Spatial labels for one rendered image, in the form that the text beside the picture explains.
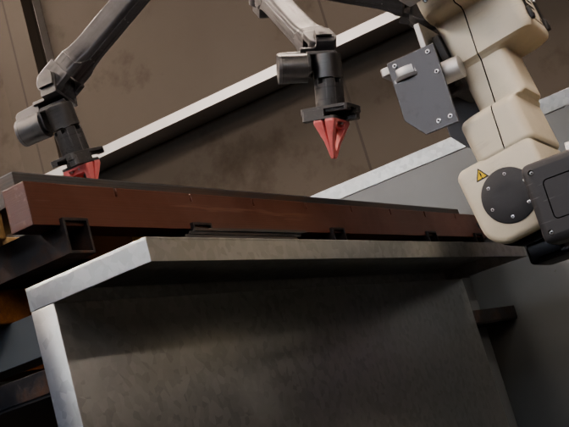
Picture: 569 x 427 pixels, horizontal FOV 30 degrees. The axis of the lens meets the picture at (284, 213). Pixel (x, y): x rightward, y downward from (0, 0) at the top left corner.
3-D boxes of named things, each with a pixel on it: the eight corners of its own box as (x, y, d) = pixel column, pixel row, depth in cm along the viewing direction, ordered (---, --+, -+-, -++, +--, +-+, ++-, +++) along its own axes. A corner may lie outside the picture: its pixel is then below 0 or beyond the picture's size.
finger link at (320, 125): (347, 153, 201) (344, 104, 202) (315, 158, 205) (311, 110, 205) (363, 157, 207) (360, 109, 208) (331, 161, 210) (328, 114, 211)
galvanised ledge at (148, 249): (30, 312, 131) (24, 289, 132) (446, 284, 242) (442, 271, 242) (151, 261, 121) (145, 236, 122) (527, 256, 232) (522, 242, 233)
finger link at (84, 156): (67, 209, 213) (50, 165, 213) (89, 202, 219) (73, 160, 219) (91, 198, 210) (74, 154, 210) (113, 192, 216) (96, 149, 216)
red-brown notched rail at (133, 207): (12, 234, 139) (2, 191, 140) (474, 242, 277) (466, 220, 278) (33, 224, 137) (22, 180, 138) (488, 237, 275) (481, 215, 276)
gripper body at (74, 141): (52, 171, 213) (38, 136, 212) (84, 163, 221) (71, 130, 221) (74, 161, 209) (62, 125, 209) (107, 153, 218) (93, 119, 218)
